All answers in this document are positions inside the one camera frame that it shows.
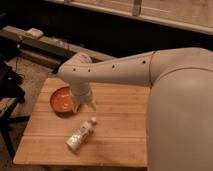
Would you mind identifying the white plastic bottle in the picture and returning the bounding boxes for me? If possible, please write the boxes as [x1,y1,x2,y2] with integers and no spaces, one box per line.
[66,117,97,152]

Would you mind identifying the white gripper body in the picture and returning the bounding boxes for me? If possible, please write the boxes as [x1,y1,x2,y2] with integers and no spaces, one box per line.
[70,83,92,104]

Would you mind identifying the small white box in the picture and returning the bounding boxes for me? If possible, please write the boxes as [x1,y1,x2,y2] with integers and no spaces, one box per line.
[26,28,43,38]

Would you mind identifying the orange ceramic bowl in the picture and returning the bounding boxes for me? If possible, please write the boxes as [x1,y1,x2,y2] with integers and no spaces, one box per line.
[50,86,73,113]

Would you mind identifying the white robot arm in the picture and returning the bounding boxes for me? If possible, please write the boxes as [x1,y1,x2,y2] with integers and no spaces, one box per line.
[58,47,213,171]

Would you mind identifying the black chair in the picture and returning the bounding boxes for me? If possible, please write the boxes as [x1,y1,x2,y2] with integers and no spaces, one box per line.
[0,56,29,159]

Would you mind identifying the long wooden beam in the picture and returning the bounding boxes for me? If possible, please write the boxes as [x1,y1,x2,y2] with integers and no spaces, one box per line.
[0,25,113,61]

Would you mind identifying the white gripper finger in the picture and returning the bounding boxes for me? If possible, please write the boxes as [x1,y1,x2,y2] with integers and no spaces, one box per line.
[87,100,96,111]
[72,103,80,114]

